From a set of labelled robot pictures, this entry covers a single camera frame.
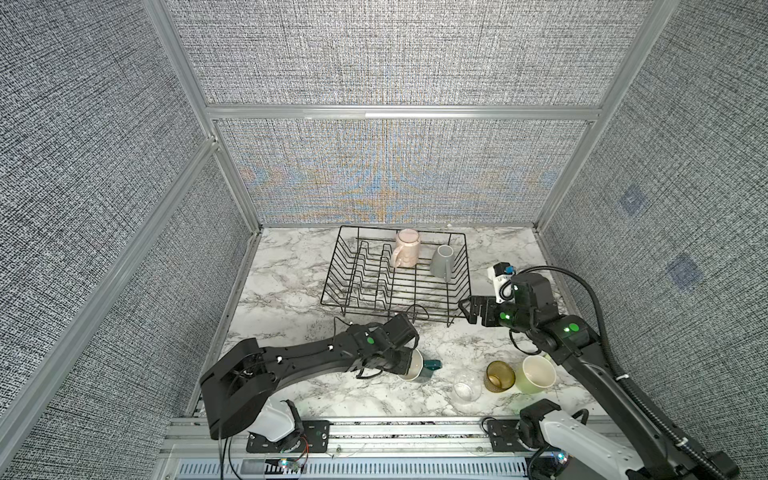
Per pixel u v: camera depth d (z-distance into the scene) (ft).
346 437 2.45
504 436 2.39
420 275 3.39
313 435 2.41
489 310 2.13
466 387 2.66
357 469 2.30
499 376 2.68
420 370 2.35
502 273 2.17
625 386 1.44
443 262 3.12
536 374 2.61
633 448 1.51
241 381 1.49
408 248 3.23
